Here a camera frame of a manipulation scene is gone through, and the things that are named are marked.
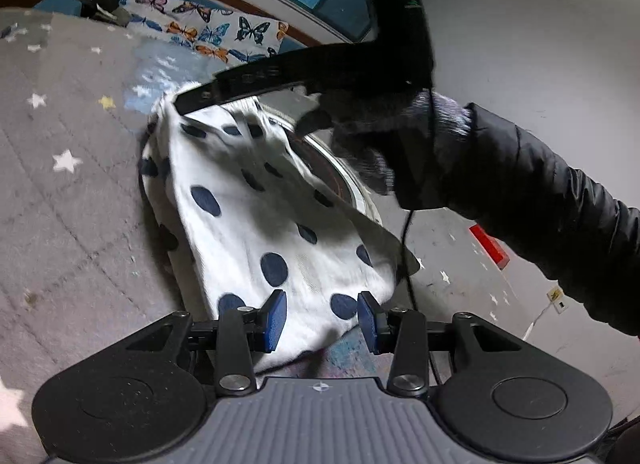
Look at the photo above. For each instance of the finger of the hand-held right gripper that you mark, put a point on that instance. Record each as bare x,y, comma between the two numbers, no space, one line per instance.
240,83

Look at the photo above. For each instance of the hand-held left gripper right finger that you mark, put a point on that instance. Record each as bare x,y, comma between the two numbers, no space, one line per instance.
367,321

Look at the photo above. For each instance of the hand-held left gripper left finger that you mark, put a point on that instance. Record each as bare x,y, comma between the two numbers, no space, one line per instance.
276,321

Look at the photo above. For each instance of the white polka dot garment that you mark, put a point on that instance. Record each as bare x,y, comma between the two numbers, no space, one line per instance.
250,244

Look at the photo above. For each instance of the person's right hand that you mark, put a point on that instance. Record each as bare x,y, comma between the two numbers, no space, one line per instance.
380,133

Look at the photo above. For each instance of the butterfly print quilt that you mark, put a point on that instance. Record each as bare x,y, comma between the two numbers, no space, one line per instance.
200,28

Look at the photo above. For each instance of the light blue cloth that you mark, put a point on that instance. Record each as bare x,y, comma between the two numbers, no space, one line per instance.
160,68

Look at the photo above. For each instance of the wooden window ledge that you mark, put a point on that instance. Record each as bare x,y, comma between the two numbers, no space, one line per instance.
310,38

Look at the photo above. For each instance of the red box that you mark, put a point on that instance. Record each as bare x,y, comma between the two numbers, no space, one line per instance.
490,246

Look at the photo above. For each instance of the blue pillow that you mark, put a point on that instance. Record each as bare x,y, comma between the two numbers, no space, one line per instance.
57,4

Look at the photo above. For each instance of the wall socket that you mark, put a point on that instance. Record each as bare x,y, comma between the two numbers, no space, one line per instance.
557,300

